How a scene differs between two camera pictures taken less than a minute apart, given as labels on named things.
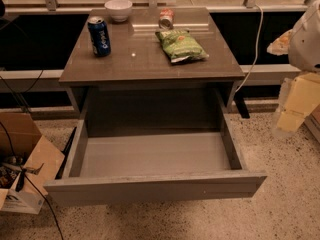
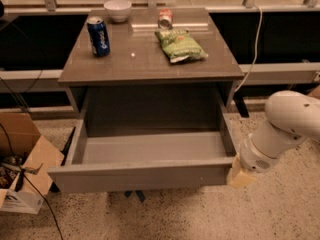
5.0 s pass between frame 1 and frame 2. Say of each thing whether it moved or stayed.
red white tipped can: stayed
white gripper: moved
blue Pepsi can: stayed
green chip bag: stayed
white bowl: stayed
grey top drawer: moved
